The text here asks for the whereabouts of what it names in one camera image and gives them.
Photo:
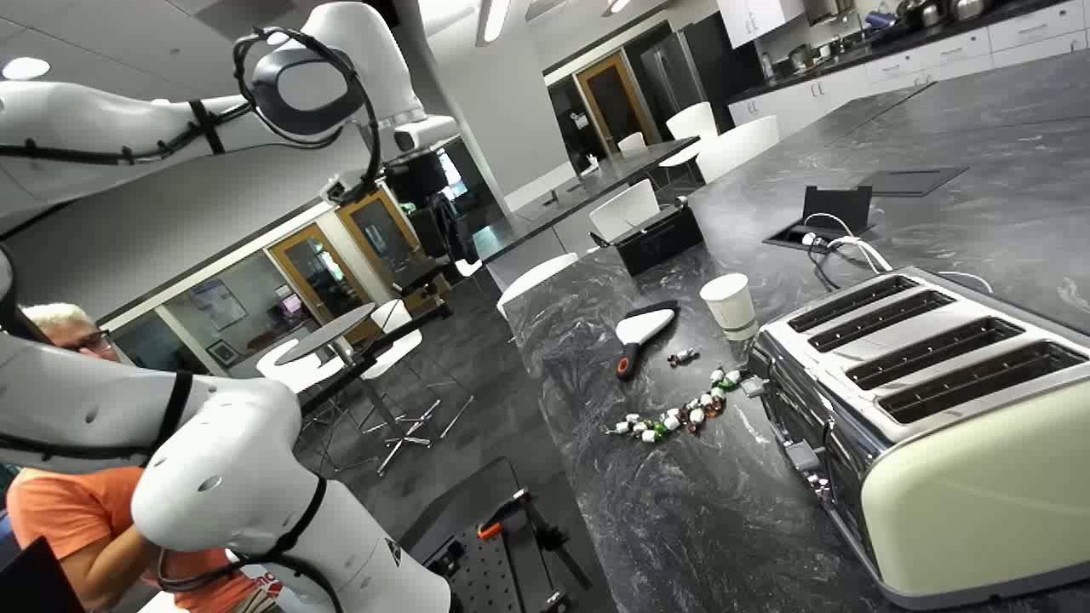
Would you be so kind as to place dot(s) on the long ceiling light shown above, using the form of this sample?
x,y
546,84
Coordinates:
x,y
490,18

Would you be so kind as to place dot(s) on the person in orange shirt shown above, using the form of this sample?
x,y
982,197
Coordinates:
x,y
68,511

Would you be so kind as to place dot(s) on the tall black cabinet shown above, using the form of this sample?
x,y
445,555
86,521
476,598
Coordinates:
x,y
693,62

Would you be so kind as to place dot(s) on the metal legs on floor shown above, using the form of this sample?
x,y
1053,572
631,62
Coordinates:
x,y
412,430

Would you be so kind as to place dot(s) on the black perforated mounting board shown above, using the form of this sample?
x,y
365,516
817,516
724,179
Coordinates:
x,y
476,572

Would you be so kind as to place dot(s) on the white mug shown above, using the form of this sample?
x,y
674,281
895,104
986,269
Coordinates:
x,y
726,304

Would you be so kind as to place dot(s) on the wooden framed door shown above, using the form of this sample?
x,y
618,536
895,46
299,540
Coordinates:
x,y
380,232
310,274
614,100

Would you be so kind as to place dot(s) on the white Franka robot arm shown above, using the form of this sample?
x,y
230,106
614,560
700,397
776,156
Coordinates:
x,y
227,478

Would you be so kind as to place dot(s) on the small colourful candy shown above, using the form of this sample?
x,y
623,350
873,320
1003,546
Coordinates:
x,y
697,415
711,404
681,356
623,425
649,432
673,419
730,379

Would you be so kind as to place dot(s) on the black rectangular box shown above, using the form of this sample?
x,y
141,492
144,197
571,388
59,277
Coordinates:
x,y
659,240

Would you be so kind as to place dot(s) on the orange black clamp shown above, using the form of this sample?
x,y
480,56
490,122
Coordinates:
x,y
487,528

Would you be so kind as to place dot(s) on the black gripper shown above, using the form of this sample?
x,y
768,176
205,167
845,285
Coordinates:
x,y
417,187

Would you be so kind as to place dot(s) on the white chair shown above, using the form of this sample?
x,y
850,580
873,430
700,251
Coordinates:
x,y
298,368
533,277
391,336
735,145
690,119
619,209

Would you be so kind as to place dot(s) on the round ceiling light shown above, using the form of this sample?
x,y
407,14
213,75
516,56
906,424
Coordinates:
x,y
23,70

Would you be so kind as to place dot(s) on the framed wall picture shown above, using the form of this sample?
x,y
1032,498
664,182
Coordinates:
x,y
220,306

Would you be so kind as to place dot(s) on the white spoon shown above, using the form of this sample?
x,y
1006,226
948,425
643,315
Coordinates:
x,y
642,328

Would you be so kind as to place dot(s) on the cream chrome four-slot toaster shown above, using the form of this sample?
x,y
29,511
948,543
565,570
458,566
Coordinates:
x,y
974,498

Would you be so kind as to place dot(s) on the white kitchen counter cabinets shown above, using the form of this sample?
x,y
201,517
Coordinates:
x,y
906,70

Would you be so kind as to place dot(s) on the black pop-up socket box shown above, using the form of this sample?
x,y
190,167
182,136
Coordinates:
x,y
834,206

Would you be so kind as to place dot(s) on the round dark table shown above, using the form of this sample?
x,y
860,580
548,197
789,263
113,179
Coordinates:
x,y
328,328

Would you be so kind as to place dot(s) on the long dark table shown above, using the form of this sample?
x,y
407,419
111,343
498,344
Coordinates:
x,y
591,187

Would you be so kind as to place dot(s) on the flat black counter panel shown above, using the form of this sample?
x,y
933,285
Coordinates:
x,y
906,182

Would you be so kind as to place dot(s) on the black laptop lid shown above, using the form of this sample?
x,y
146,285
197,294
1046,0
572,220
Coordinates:
x,y
36,580

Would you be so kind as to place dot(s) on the black tripod stand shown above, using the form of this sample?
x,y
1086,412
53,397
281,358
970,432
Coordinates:
x,y
546,532

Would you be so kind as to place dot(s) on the white wall cabinet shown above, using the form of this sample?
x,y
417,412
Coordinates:
x,y
756,18

